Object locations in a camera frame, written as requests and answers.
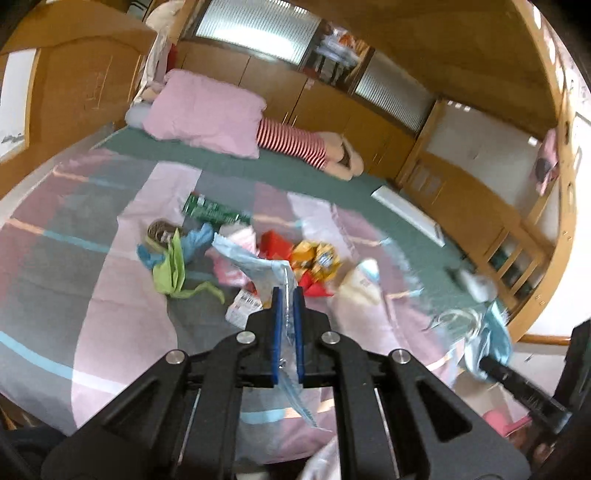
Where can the yellow snack bag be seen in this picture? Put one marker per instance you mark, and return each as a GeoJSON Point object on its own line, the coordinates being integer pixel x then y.
{"type": "Point", "coordinates": [319, 260]}

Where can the plaid pink grey quilt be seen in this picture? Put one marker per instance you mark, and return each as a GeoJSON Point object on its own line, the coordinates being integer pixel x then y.
{"type": "Point", "coordinates": [81, 318]}

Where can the pink tissue packet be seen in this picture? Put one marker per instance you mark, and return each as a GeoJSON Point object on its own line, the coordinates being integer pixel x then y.
{"type": "Point", "coordinates": [225, 272]}

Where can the striped plush doll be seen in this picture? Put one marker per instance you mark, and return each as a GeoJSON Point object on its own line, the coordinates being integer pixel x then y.
{"type": "Point", "coordinates": [328, 152]}

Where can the white blue medicine box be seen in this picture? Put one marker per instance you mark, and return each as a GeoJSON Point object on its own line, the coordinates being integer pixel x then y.
{"type": "Point", "coordinates": [245, 304]}

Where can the wooden wall cabinets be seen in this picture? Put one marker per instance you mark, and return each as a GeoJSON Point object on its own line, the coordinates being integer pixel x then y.
{"type": "Point", "coordinates": [313, 75]}

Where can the green mattress cover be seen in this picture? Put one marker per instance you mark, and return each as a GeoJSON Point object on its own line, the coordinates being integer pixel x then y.
{"type": "Point", "coordinates": [431, 264]}

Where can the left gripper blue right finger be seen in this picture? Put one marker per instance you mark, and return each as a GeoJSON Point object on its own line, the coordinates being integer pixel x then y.
{"type": "Point", "coordinates": [298, 305]}

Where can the white flat board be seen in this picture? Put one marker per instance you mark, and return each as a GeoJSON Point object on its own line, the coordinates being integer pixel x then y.
{"type": "Point", "coordinates": [410, 213]}

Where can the blue tissue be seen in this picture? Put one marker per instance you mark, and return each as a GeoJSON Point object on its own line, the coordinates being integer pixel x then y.
{"type": "Point", "coordinates": [159, 236]}

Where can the pink stool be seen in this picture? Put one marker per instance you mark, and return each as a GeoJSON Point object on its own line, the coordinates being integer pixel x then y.
{"type": "Point", "coordinates": [498, 421]}

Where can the wooden bed frame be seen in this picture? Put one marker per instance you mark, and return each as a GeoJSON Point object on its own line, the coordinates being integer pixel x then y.
{"type": "Point", "coordinates": [486, 63]}

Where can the green snack packet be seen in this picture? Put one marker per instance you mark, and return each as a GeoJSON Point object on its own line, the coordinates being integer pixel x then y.
{"type": "Point", "coordinates": [201, 208]}

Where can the paper cup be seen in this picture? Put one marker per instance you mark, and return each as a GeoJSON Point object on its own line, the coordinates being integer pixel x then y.
{"type": "Point", "coordinates": [362, 284]}

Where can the pink pillow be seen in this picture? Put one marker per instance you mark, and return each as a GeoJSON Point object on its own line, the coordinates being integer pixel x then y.
{"type": "Point", "coordinates": [202, 112]}

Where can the clear plastic trash bag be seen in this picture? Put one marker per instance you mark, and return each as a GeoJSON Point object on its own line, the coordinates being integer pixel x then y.
{"type": "Point", "coordinates": [471, 335]}

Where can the clear blue plastic wrapper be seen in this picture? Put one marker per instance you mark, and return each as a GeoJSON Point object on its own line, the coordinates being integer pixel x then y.
{"type": "Point", "coordinates": [275, 284]}

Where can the red wrapper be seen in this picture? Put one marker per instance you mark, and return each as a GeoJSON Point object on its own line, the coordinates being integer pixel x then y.
{"type": "Point", "coordinates": [313, 288]}

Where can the red cigarette box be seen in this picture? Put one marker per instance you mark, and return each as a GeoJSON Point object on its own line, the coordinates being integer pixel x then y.
{"type": "Point", "coordinates": [273, 246]}

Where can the grey small pillow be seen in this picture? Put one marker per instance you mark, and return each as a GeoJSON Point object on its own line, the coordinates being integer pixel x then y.
{"type": "Point", "coordinates": [137, 114]}

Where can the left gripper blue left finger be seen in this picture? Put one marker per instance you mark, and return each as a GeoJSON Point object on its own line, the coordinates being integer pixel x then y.
{"type": "Point", "coordinates": [277, 315]}

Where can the pink hanging cloth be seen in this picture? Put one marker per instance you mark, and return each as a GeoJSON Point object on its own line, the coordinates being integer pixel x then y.
{"type": "Point", "coordinates": [546, 166]}

